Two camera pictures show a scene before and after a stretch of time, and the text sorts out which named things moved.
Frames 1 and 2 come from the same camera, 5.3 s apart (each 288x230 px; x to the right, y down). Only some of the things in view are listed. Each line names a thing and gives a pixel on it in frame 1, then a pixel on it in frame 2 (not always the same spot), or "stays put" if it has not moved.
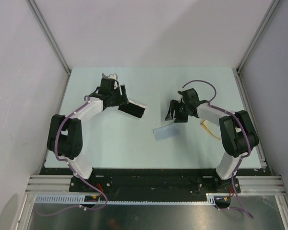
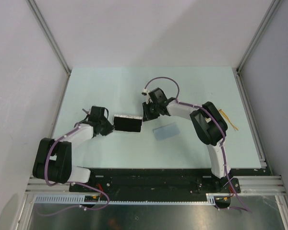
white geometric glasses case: x=133 y=108 → x=127 y=123
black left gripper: x=124 y=98 → x=110 y=128
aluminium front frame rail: x=250 y=185 stays put
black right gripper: x=174 y=105 → x=147 y=115
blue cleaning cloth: x=166 y=132 stays put
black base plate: x=154 y=181 stays put
